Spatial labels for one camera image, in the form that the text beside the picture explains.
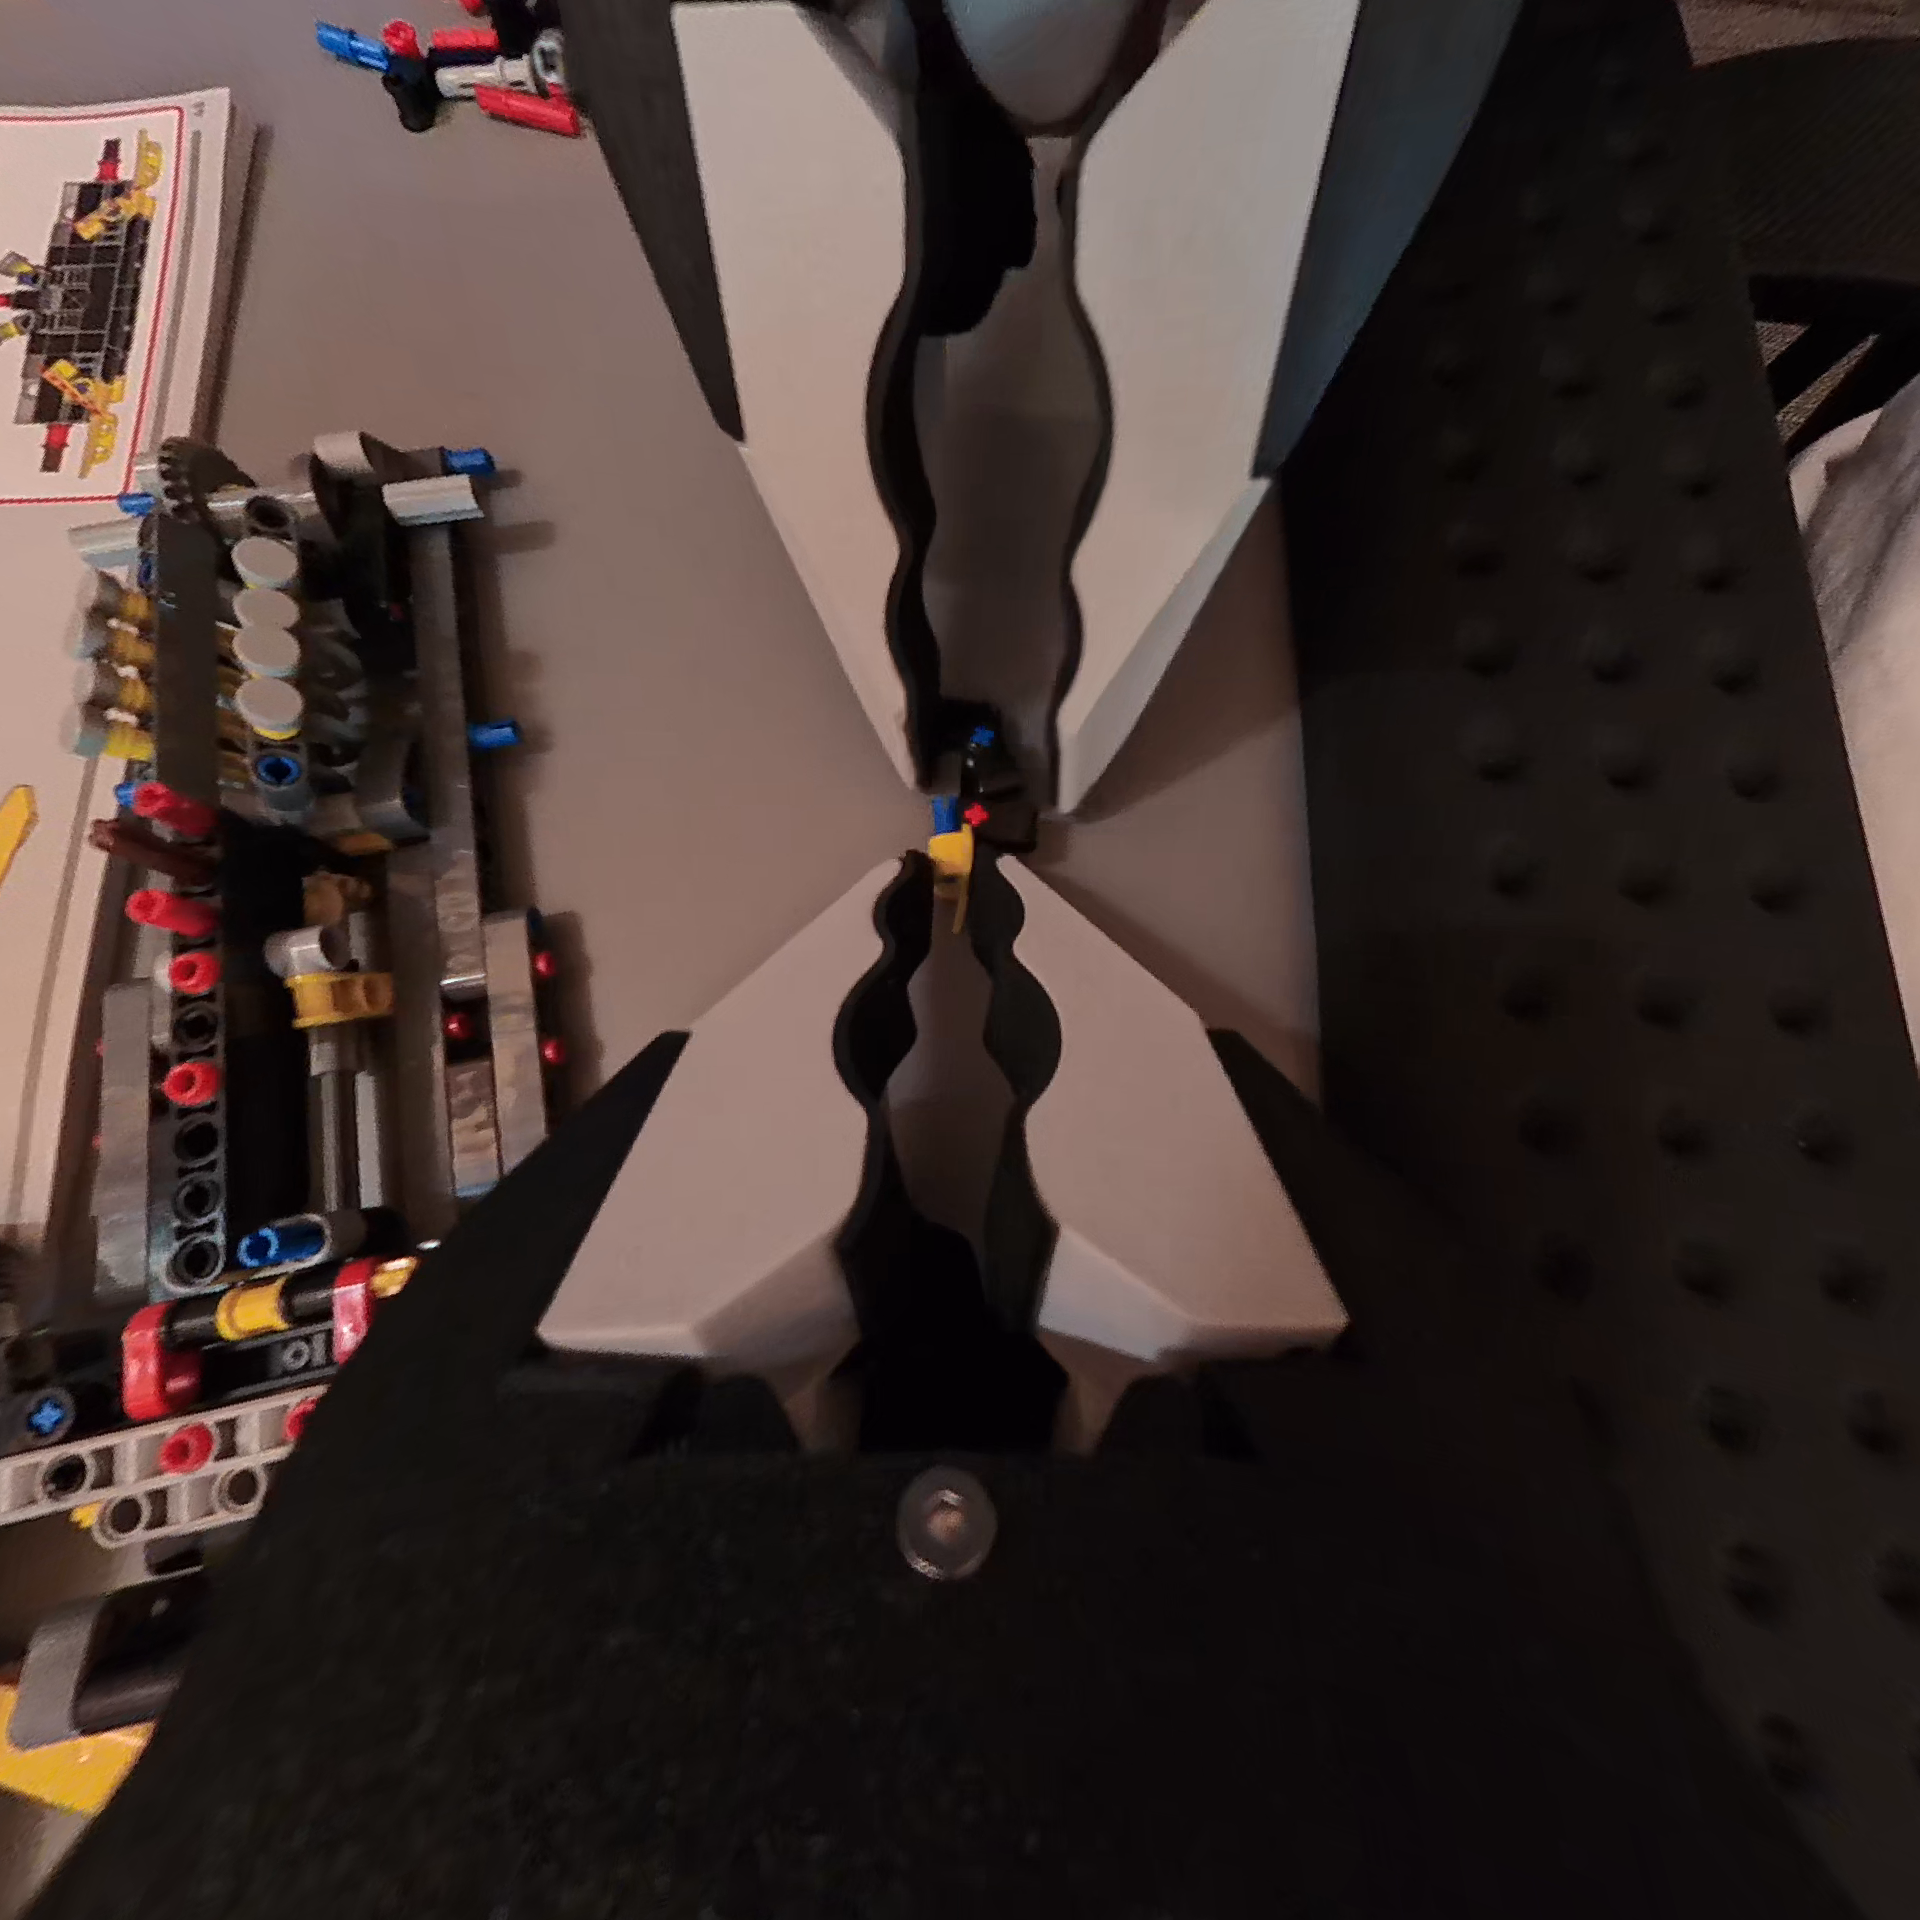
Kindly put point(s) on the yellow lego piece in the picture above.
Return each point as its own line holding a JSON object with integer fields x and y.
{"x": 950, "y": 856}

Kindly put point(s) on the pile of lego pins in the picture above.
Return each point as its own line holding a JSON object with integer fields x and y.
{"x": 482, "y": 66}

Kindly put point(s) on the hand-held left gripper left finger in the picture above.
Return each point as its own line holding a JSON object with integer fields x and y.
{"x": 718, "y": 1187}

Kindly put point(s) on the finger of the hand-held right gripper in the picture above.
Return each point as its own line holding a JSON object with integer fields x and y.
{"x": 794, "y": 303}
{"x": 1186, "y": 331}

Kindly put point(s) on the lego instruction booklet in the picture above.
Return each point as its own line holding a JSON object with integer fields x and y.
{"x": 134, "y": 226}

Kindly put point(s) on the black dimpled foam pad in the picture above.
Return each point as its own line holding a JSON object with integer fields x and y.
{"x": 1574, "y": 901}

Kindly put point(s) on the lego car chassis assembly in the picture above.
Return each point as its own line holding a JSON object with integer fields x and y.
{"x": 329, "y": 901}

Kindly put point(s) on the yellow lego panel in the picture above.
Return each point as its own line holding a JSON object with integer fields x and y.
{"x": 65, "y": 1764}

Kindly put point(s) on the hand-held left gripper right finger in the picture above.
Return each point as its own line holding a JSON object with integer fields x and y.
{"x": 1186, "y": 1187}

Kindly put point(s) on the black lego connector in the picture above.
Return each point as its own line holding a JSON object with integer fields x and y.
{"x": 990, "y": 782}

